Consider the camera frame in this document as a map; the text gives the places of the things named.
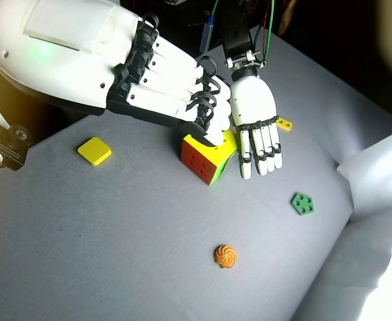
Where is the red cable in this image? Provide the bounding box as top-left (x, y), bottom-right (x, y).
top-left (256, 0), bottom-right (271, 51)

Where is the blue cable connector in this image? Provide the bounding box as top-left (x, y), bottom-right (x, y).
top-left (199, 15), bottom-right (215, 54)

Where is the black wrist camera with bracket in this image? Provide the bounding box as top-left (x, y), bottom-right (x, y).
top-left (0, 100), bottom-right (33, 172)

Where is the yellow square block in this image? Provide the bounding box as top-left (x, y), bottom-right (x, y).
top-left (77, 136), bottom-right (112, 167)

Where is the yellow block with holes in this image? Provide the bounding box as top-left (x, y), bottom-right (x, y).
top-left (276, 117), bottom-right (293, 132)

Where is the green block with holes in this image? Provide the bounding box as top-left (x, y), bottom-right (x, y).
top-left (290, 192), bottom-right (316, 217)

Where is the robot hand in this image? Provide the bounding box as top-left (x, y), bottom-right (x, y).
top-left (229, 74), bottom-right (284, 181)
top-left (0, 0), bottom-right (233, 148)

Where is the white backdrop sheet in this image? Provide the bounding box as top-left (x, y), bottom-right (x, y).
top-left (291, 124), bottom-right (392, 321)

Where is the grey table cloth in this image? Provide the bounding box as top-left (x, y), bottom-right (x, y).
top-left (0, 25), bottom-right (392, 321)

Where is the multicoloured puzzle cube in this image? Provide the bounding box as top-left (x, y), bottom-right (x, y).
top-left (181, 129), bottom-right (239, 187)

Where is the orange swirl cookie toy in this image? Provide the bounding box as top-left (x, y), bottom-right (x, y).
top-left (213, 244), bottom-right (238, 270)

